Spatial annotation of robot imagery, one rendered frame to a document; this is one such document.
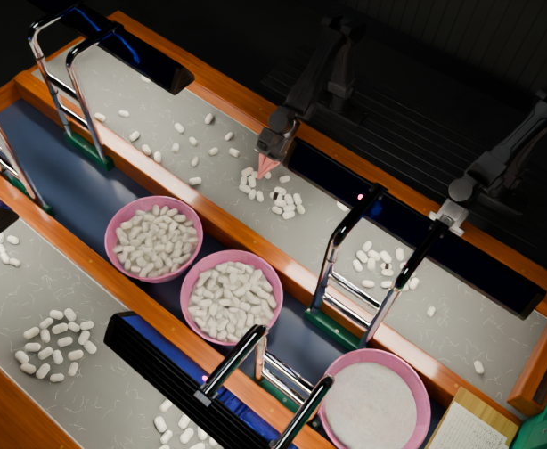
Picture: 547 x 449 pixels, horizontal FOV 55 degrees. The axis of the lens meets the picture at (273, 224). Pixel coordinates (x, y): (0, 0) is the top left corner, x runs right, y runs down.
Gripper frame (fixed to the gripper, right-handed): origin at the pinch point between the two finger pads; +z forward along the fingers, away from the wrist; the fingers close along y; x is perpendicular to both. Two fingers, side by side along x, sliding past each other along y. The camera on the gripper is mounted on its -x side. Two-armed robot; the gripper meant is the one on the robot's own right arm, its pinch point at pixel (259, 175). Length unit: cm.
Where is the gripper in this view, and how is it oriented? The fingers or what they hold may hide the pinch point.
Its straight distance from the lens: 158.7
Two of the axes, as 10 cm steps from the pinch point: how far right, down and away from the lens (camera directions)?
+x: 3.8, -0.4, 9.2
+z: -5.0, 8.4, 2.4
